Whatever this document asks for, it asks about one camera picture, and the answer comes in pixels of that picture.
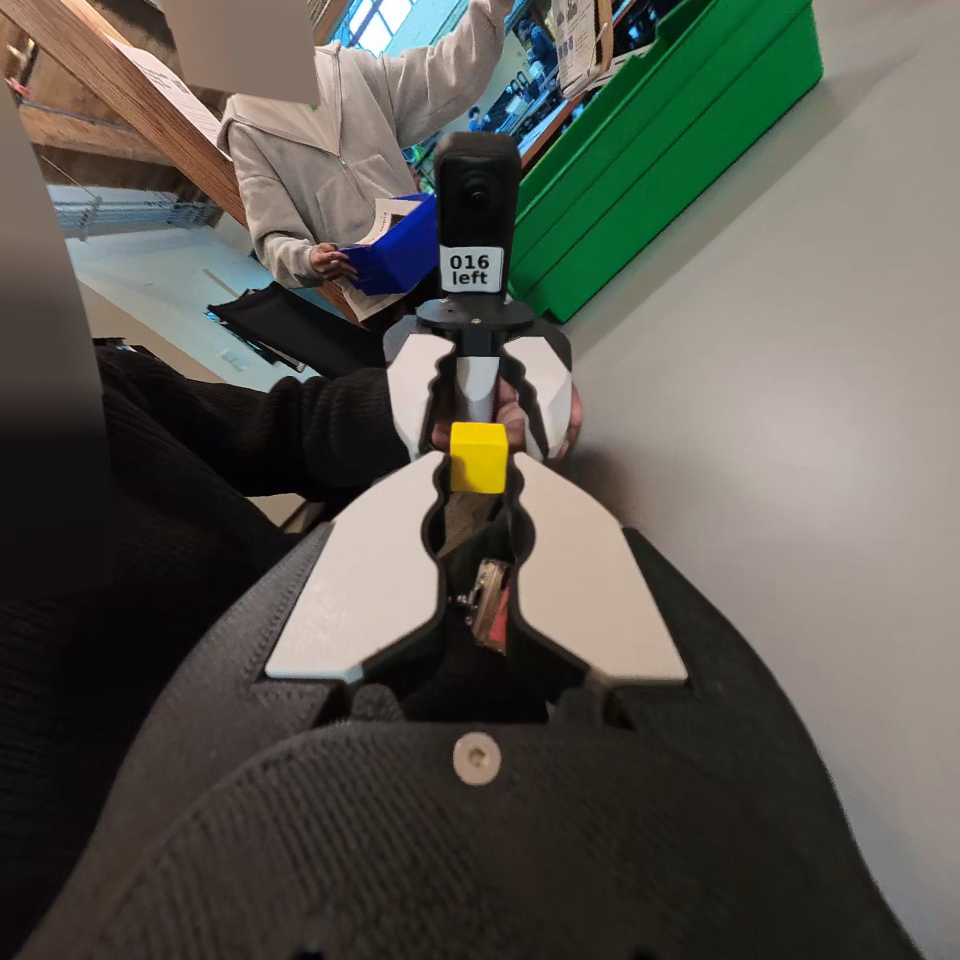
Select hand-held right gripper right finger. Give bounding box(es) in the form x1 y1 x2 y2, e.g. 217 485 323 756
506 452 690 710

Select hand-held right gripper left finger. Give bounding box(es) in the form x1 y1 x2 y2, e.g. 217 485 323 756
264 450 450 704

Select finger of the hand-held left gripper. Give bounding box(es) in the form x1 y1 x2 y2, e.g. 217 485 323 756
498 337 575 460
386 333 459 463

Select small yellow cube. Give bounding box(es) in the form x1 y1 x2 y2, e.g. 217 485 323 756
450 421 510 495

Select green plastic bin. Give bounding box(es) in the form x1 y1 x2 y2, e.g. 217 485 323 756
506 0 824 325

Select person's left forearm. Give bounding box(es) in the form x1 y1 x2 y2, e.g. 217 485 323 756
97 341 410 504

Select person's left hand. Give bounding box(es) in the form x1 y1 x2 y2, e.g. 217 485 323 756
493 378 585 462

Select white paper sheets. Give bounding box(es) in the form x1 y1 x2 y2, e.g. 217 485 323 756
348 198 423 325

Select blue plastic bin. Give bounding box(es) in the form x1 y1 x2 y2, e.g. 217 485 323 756
337 193 441 295

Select red badge with metal clip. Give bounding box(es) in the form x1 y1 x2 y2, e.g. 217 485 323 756
456 558 519 652

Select black office chair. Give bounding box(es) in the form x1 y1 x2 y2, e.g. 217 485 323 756
206 281 388 381

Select illustrated paper sheet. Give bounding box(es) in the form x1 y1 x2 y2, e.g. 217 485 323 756
558 0 606 96

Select white paper notice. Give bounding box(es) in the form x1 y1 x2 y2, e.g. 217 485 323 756
112 37 226 155

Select wooden post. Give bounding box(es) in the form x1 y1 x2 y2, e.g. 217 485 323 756
0 0 361 324

